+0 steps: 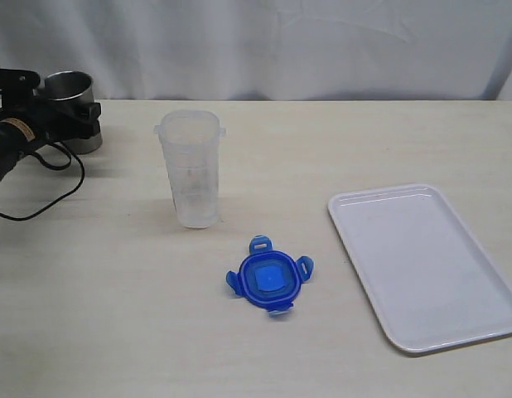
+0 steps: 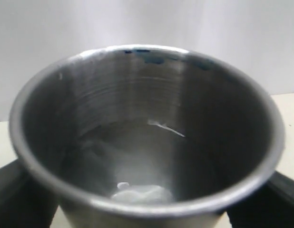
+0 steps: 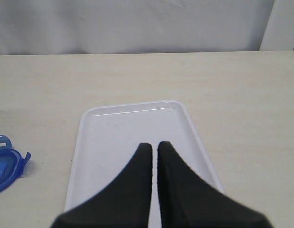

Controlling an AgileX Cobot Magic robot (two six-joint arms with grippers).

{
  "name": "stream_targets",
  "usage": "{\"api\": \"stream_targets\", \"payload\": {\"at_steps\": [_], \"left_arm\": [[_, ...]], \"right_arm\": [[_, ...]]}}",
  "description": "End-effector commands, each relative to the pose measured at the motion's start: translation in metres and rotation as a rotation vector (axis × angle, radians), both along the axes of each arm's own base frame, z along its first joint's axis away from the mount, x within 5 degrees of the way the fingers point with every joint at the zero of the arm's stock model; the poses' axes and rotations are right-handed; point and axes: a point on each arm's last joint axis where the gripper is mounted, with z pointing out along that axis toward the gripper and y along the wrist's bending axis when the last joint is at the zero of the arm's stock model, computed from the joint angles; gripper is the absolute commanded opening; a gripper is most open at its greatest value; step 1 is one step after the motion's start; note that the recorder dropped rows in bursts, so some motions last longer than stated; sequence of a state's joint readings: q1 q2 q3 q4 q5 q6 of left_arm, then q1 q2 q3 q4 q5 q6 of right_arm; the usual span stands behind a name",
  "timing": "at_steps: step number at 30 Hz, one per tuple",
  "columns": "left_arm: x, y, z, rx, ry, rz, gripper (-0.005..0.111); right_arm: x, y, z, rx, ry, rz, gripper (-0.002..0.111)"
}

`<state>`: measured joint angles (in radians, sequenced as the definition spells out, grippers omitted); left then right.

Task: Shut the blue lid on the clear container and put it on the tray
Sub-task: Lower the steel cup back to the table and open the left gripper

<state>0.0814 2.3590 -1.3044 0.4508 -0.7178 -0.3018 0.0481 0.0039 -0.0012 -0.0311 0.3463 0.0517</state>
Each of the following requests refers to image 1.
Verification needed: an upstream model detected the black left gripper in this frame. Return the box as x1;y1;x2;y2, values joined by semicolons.
0;68;102;142

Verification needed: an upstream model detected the stainless steel cup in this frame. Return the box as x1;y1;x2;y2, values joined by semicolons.
37;70;103;154

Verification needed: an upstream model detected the blue container lid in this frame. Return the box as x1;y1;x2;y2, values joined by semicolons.
225;235;314;316

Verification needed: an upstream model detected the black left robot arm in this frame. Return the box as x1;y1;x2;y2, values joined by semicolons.
0;68;102;182

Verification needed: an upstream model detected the clear plastic tall container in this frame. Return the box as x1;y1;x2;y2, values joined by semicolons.
154;109;225;229

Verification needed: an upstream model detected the white backdrop curtain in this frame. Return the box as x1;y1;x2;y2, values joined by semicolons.
0;0;512;100

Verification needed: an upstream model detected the white rectangular tray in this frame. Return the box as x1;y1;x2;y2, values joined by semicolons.
328;184;512;355

